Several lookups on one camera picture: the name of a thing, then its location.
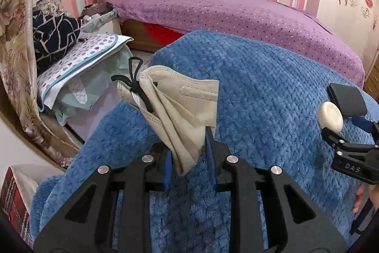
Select floral curtain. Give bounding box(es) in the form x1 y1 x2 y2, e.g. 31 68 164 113
1 0 79 168

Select dotted folded bedding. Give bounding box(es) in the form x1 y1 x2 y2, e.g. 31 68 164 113
37 32 134 112

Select blue knitted blanket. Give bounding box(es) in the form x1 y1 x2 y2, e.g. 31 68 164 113
34 31 378 252

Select red plaid bag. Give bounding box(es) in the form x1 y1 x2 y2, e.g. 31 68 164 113
1 166 63 248

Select black smartphone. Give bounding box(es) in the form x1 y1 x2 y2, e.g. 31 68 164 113
326 83 367 119

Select wooden desk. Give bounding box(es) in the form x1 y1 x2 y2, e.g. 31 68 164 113
364 50 379 100

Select purple dotted bed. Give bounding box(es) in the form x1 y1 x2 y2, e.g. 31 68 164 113
105 0 365 87

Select person's right hand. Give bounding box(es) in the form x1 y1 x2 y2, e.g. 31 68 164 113
353 183 379 214

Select navy patterned cloth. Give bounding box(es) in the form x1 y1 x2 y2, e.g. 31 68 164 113
33 10 82 71

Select beige face mask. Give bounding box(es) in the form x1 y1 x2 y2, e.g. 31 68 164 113
111 56 219 176

